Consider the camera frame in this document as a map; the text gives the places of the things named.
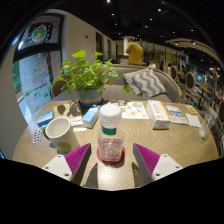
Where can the person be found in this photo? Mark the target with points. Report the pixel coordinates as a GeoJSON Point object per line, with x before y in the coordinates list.
{"type": "Point", "coordinates": [152, 64]}
{"type": "Point", "coordinates": [135, 53]}

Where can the upright blue and white carton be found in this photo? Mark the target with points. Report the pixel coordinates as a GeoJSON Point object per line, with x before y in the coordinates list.
{"type": "Point", "coordinates": [90, 117]}

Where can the yellow card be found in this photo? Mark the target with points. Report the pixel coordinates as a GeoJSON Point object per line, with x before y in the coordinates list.
{"type": "Point", "coordinates": [191, 109]}

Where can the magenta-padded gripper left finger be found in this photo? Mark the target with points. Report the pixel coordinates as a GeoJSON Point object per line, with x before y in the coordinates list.
{"type": "Point", "coordinates": [78, 156]}

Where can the clear plastic cup with straw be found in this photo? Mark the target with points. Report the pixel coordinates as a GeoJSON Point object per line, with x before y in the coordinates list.
{"type": "Point", "coordinates": [205, 128]}

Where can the grey chevron cushion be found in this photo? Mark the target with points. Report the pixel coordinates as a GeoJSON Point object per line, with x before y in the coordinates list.
{"type": "Point", "coordinates": [146, 83]}

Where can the clear plastic water bottle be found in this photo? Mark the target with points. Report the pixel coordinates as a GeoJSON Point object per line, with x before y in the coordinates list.
{"type": "Point", "coordinates": [110, 143]}

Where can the potted green leafy plant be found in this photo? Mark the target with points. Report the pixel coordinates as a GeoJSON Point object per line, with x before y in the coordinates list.
{"type": "Point", "coordinates": [86, 75]}

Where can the small blue and white card box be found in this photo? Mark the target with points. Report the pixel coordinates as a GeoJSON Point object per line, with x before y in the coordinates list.
{"type": "Point", "coordinates": [173, 110]}

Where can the grey curved sofa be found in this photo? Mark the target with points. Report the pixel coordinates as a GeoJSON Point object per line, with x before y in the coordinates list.
{"type": "Point", "coordinates": [116, 91]}

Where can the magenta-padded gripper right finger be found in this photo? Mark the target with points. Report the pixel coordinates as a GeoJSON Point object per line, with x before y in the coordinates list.
{"type": "Point", "coordinates": [145, 157]}

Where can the white printed leaflet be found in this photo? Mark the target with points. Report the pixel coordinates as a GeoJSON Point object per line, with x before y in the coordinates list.
{"type": "Point", "coordinates": [133, 110]}

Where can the blue flat box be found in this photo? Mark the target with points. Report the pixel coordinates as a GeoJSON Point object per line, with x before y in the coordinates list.
{"type": "Point", "coordinates": [45, 118]}

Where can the pill blister pack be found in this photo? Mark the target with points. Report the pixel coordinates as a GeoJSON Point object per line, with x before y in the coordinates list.
{"type": "Point", "coordinates": [37, 136]}

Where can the white box with orange print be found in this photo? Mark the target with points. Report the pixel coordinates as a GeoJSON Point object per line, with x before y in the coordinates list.
{"type": "Point", "coordinates": [158, 115]}

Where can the white paper napkin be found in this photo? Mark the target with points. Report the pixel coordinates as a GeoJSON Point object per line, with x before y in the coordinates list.
{"type": "Point", "coordinates": [194, 120]}

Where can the group of ceiling lights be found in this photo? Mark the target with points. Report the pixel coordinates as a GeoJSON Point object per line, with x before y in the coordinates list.
{"type": "Point", "coordinates": [108, 1]}

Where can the decorated window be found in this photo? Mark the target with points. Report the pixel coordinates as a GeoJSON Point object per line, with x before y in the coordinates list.
{"type": "Point", "coordinates": [36, 73]}

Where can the group of dining chairs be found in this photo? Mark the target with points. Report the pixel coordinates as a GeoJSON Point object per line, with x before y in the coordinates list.
{"type": "Point", "coordinates": [193, 83]}

